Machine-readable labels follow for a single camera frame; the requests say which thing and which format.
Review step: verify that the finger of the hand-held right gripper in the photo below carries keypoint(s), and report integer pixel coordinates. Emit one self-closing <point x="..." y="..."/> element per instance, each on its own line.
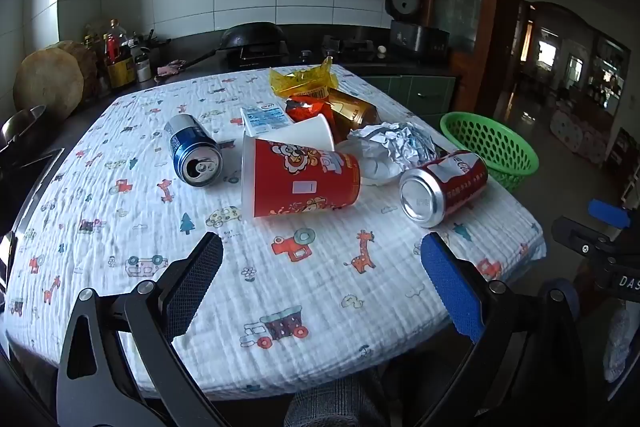
<point x="582" y="239"/>
<point x="607" y="213"/>

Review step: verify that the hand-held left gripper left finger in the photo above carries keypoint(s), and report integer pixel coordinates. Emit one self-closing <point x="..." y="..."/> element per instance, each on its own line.
<point x="195" y="287"/>

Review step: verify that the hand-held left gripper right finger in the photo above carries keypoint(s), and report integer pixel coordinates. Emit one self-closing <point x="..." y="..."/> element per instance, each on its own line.
<point x="450" y="292"/>

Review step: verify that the red cola can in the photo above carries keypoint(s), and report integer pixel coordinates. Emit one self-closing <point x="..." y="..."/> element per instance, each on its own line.
<point x="450" y="182"/>

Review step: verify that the green plastic basket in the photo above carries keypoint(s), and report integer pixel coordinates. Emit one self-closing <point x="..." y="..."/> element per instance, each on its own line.
<point x="500" y="147"/>

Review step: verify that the blue drink can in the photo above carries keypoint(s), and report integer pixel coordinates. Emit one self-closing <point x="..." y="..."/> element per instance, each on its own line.
<point x="182" y="137"/>

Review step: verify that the red paper cup with lid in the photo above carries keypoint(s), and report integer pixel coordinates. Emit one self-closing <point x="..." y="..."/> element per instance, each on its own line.
<point x="300" y="177"/>

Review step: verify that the aluminium foil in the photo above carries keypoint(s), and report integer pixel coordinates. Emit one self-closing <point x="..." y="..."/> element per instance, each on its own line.
<point x="400" y="144"/>

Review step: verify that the white paper cup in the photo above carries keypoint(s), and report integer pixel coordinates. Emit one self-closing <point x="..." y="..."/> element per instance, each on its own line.
<point x="312" y="132"/>

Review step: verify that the yellow plastic wrapper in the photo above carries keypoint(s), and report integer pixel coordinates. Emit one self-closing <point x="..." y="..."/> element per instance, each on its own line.
<point x="300" y="82"/>

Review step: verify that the printed white tablecloth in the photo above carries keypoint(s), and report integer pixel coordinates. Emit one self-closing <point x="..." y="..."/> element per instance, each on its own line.
<point x="125" y="227"/>

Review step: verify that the person's grey trouser leg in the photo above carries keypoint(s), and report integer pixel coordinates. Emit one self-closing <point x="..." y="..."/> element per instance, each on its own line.
<point x="330" y="402"/>

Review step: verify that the white milk carton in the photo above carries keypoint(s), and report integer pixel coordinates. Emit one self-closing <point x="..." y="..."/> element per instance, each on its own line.
<point x="265" y="117"/>

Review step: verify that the green lower cabinet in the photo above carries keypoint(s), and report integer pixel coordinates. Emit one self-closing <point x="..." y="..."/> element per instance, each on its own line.
<point x="420" y="92"/>

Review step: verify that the gold drink can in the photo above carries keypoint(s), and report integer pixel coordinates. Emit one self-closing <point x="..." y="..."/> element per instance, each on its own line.
<point x="355" y="112"/>

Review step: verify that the orange snack packet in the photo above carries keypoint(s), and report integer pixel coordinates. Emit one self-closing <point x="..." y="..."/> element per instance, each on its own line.
<point x="310" y="109"/>

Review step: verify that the pink cloth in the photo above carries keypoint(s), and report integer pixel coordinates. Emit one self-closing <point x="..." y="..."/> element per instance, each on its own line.
<point x="170" y="69"/>

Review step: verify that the small white jar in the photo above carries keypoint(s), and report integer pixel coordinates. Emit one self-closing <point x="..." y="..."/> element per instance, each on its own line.
<point x="144" y="71"/>

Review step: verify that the yellow tin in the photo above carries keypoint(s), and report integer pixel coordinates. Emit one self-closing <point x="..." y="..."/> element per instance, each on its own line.
<point x="122" y="73"/>

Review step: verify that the stainless steel bowl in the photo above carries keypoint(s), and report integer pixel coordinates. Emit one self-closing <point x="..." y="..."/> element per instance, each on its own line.
<point x="22" y="122"/>

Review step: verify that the black kitchen counter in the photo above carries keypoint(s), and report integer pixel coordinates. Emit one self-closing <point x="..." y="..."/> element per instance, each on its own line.
<point x="200" y="44"/>

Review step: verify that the round wooden chopping board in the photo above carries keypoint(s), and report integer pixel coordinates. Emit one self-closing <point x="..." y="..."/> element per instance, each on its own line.
<point x="47" y="84"/>
<point x="85" y="62"/>

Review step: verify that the clear bottle with red label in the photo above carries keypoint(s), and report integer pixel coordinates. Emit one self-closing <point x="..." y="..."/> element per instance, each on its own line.
<point x="117" y="42"/>

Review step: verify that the black gas stove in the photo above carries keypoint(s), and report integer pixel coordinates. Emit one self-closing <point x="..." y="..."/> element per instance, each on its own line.
<point x="310" y="57"/>

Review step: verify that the black rice cooker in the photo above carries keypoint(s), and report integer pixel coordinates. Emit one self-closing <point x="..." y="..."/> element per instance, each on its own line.
<point x="415" y="37"/>

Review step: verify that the black wok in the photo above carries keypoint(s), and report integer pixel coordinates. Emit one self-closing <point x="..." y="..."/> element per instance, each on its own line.
<point x="255" y="34"/>

